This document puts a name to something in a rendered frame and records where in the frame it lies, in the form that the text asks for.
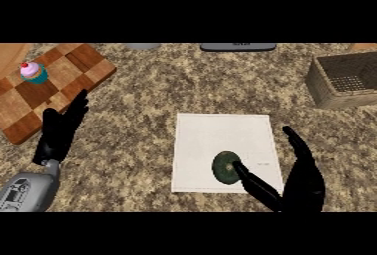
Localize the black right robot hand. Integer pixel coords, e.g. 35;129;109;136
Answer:
230;125;326;213

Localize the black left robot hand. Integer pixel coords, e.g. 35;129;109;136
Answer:
31;88;90;167

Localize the dark green squash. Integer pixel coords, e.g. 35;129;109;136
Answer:
210;150;242;186

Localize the white placemat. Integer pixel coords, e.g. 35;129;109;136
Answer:
170;113;285;194

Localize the brown wicker basket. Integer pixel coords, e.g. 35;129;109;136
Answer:
306;50;377;110

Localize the checkered wooden cutting board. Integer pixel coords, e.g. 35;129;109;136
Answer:
0;43;118;146

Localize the pink frosted cupcake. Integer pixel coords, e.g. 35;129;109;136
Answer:
19;61;50;85

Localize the pale wooden object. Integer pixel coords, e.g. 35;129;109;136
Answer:
347;42;377;53

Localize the dark grey flat appliance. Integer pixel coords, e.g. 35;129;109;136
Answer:
198;42;278;53

